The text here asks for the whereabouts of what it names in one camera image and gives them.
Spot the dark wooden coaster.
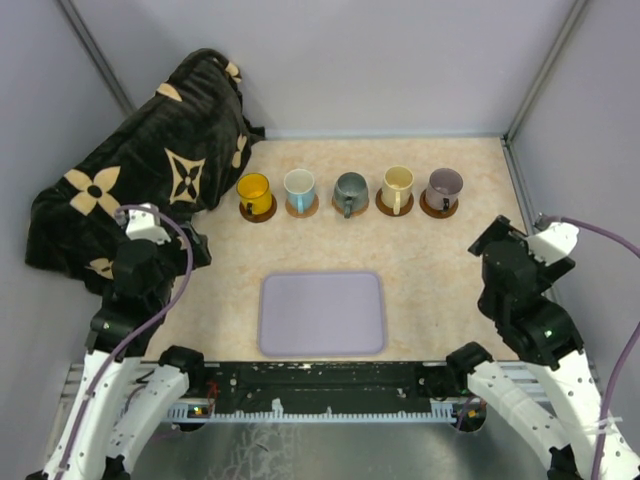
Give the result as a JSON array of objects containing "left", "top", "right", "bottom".
[
  {"left": 239, "top": 195, "right": 277, "bottom": 223},
  {"left": 419, "top": 190, "right": 459, "bottom": 219},
  {"left": 375, "top": 189, "right": 414, "bottom": 218}
]

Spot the purple ceramic mug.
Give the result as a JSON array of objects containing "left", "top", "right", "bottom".
[{"left": 425, "top": 168, "right": 464, "bottom": 212}]

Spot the cream ceramic mug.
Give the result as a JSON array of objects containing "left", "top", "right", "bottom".
[{"left": 381, "top": 165, "right": 414, "bottom": 216}]

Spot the yellow ceramic mug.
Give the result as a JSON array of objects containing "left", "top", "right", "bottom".
[{"left": 236, "top": 173, "right": 273, "bottom": 216}]

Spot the grey ceramic mug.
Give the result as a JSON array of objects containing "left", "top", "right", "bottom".
[{"left": 332, "top": 172, "right": 369, "bottom": 219}]

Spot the light woven rattan coaster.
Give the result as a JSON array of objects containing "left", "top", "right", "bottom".
[{"left": 285, "top": 195, "right": 319, "bottom": 219}]

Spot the white mug blue handle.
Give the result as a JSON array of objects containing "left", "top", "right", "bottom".
[{"left": 284, "top": 169, "right": 315, "bottom": 214}]

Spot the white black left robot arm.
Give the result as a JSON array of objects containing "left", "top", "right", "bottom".
[{"left": 31, "top": 222, "right": 211, "bottom": 479}]

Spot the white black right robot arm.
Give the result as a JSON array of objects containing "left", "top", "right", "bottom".
[{"left": 446, "top": 216, "right": 639, "bottom": 479}]

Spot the black floral blanket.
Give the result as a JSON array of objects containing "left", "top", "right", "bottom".
[{"left": 25, "top": 48, "right": 264, "bottom": 294}]

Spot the lavender plastic tray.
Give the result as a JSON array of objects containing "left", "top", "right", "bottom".
[{"left": 258, "top": 271, "right": 387, "bottom": 358}]

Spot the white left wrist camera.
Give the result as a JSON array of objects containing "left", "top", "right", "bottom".
[{"left": 115, "top": 203, "right": 171, "bottom": 245}]

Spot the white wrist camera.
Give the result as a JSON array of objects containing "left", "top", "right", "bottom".
[
  {"left": 115, "top": 203, "right": 171, "bottom": 245},
  {"left": 526, "top": 215, "right": 579, "bottom": 265}
]

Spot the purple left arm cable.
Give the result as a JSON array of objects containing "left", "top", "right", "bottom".
[{"left": 54, "top": 204, "right": 195, "bottom": 480}]

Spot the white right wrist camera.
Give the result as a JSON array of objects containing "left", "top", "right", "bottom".
[{"left": 526, "top": 215, "right": 579, "bottom": 265}]

